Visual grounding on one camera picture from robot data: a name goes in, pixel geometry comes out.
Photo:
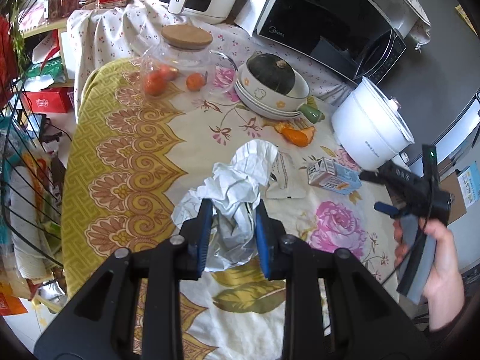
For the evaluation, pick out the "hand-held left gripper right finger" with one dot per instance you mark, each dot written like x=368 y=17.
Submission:
x=262 y=236

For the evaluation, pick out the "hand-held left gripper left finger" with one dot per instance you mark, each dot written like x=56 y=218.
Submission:
x=202 y=232

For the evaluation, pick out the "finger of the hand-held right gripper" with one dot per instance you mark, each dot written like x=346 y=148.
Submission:
x=386 y=208

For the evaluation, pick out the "white plastic bag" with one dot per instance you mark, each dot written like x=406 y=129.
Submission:
x=232 y=195

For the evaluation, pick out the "blue drink carton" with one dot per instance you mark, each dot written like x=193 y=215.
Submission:
x=333 y=177

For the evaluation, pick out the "person's right forearm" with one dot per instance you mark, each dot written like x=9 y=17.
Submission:
x=448 y=320

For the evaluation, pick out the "person's right hand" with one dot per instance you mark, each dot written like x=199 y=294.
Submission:
x=446 y=270

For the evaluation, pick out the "cardboard box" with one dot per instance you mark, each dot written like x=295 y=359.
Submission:
x=459 y=195

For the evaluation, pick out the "white paper packet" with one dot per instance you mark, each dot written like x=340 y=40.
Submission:
x=285 y=178

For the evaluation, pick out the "white electric pot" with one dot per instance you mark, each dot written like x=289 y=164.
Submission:
x=371 y=127

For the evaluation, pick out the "floral tablecloth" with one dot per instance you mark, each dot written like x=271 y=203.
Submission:
x=131 y=157

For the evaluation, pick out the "orange peel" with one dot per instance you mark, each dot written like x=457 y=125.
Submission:
x=300 y=135

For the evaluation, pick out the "stack of white bowls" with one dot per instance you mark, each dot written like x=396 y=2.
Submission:
x=262 y=99

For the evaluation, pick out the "grey refrigerator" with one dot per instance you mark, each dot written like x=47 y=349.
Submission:
x=450 y=63

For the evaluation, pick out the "tangerine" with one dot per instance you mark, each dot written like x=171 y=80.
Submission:
x=169 y=71
x=195 y=81
x=153 y=82

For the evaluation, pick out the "dark green squash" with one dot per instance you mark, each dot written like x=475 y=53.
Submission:
x=272 y=71

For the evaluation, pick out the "glass jar with cork lid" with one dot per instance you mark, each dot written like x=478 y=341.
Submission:
x=187 y=52

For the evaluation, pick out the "black microwave oven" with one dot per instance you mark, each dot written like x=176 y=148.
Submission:
x=326 y=18

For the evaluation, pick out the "red box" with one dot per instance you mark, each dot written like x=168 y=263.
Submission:
x=48 y=100

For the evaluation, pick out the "orange plastic bag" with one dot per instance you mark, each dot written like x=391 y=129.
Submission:
x=11 y=302

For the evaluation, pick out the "white small-flower cloth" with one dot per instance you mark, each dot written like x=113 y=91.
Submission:
x=112 y=33

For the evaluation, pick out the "white paper sheet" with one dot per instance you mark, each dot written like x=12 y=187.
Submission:
x=249 y=13

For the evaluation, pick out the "green and white package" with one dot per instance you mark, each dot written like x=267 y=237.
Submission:
x=48 y=69

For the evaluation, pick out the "green plant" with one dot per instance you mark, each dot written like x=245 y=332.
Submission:
x=17 y=33

